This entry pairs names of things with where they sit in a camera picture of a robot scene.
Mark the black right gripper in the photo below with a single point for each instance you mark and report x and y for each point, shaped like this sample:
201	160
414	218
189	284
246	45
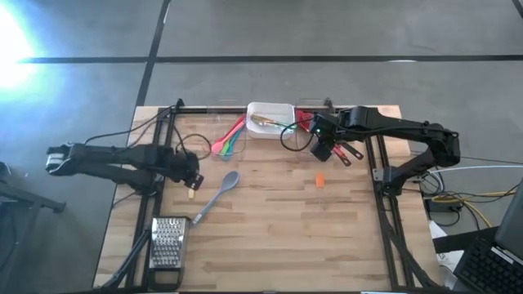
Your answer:
335	126

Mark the black power box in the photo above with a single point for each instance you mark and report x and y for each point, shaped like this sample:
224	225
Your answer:
439	205

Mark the metal box grater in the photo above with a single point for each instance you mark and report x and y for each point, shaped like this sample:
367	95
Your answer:
167	243

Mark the green silicone spatula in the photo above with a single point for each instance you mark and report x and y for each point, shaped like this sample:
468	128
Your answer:
224	151

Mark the blue silicone spatula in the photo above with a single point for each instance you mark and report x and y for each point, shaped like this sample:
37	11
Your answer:
233	147

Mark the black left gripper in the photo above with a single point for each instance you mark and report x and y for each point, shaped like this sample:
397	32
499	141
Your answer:
186	167

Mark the black metal stand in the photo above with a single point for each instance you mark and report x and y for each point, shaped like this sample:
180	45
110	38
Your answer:
24	196

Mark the clear plastic bin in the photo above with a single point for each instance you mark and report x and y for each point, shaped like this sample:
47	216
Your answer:
304	143
216	126

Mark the black laptop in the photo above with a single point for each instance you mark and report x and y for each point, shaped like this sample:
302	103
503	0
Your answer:
486	265

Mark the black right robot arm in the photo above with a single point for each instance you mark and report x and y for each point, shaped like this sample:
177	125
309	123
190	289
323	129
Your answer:
408	128

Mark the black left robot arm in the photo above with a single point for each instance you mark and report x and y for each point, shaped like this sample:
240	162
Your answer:
122	157

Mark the grey silicone spoon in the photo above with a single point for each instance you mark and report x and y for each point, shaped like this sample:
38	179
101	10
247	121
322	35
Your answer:
229	179

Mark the white paper sheet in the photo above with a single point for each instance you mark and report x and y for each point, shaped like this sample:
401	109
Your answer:
449	261

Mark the black aluminium table frame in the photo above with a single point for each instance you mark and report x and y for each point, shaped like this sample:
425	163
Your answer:
229	110

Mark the white plastic tray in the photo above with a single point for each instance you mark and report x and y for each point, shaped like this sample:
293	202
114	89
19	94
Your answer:
261	132

